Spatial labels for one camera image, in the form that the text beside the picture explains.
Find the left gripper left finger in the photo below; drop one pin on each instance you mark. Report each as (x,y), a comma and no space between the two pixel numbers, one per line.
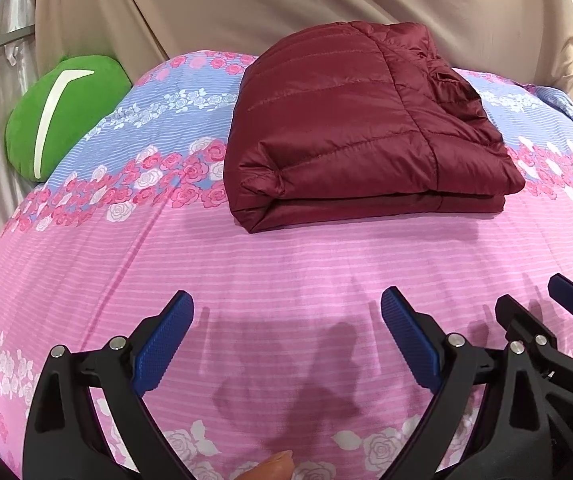
(64,438)

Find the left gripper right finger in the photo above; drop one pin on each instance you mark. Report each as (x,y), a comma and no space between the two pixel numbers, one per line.
(450,367)

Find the maroon puffer jacket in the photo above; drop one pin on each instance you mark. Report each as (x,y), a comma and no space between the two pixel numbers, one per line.
(356,120)

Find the person's left hand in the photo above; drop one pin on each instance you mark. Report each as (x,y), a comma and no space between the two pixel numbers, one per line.
(279,466)

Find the pink floral bed sheet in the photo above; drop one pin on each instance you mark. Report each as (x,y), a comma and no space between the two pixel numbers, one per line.
(287,350)

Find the green plush pillow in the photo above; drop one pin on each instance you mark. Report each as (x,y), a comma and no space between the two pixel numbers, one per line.
(59,109)

